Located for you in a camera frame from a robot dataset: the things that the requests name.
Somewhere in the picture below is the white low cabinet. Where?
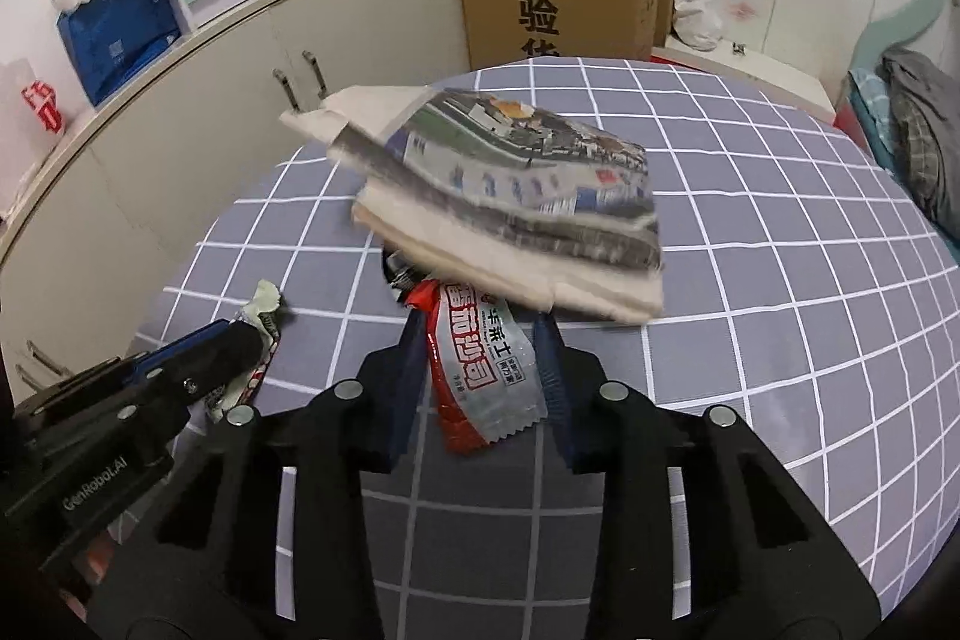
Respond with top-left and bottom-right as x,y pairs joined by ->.
0,0 -> 470,401

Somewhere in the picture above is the white plastic bag red print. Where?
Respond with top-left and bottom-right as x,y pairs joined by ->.
0,56 -> 65,221

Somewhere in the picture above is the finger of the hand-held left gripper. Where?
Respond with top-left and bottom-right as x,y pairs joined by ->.
131,319 -> 233,378
146,326 -> 265,438

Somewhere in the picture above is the blue shopping bag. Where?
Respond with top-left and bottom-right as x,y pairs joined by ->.
56,0 -> 185,109

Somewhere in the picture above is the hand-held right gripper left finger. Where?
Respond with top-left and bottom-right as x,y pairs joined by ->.
86,310 -> 432,640

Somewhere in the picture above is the red white sauce packet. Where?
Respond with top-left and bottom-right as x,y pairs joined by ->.
405,278 -> 545,457

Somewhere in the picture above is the grey blanket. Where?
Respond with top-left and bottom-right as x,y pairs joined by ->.
877,47 -> 960,266

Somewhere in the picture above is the teal patterned bedsheet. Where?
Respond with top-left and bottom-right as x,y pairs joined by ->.
847,68 -> 901,176

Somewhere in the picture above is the plain white plastic bag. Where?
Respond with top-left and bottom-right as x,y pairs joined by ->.
671,0 -> 725,52

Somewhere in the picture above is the newspaper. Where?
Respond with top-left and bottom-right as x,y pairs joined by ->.
279,83 -> 667,322

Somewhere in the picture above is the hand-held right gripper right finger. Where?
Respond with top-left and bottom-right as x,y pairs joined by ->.
531,312 -> 882,640

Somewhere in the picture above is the white green snack wrapper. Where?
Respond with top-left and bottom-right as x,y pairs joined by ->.
206,280 -> 287,420

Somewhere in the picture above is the dark crumpled wrapper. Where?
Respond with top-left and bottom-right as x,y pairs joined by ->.
381,246 -> 436,310

